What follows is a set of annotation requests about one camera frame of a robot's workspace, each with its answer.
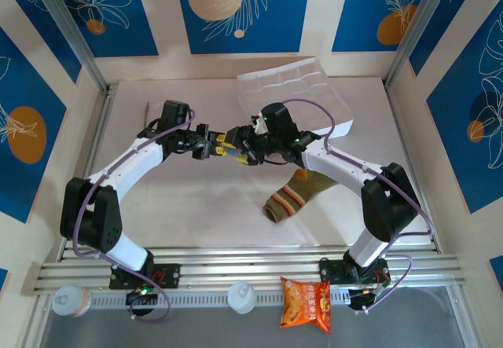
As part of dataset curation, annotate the grey sock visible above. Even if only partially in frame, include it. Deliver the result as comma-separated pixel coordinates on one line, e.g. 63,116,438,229
223,143,251,163

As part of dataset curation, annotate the white divided organizer box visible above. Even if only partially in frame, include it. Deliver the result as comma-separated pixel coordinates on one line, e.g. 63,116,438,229
237,57,355,156

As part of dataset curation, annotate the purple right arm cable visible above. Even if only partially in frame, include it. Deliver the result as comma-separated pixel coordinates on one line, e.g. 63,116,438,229
274,98,435,314

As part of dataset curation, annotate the perforated metal strip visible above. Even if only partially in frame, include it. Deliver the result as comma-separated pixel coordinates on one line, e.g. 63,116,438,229
78,289,353,306

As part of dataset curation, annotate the orange snack bag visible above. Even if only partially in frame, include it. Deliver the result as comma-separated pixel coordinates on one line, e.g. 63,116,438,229
279,276,332,335

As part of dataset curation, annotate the black controller board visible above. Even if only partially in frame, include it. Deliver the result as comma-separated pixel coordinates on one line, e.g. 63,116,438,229
347,288,384,312
125,288,159,306

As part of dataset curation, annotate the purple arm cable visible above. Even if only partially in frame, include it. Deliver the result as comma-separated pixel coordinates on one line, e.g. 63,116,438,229
72,106,196,323
274,98,435,314

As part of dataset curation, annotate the white-lidded can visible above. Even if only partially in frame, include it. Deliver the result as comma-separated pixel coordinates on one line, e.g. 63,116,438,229
52,284,92,317
227,281,255,315

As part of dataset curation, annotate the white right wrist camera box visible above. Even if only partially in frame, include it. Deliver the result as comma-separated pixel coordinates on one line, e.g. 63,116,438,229
250,114,270,133

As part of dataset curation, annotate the aluminium frame post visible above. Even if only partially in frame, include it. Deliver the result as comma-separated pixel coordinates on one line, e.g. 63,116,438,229
29,0,111,93
384,0,457,88

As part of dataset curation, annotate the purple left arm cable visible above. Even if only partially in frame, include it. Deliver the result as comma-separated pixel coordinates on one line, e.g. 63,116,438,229
72,106,196,323

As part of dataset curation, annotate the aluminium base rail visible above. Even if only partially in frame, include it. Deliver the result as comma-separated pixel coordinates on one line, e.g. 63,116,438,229
21,245,461,296

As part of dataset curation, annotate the olive striped sock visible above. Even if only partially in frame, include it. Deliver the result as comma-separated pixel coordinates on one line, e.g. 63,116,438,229
262,168,339,224

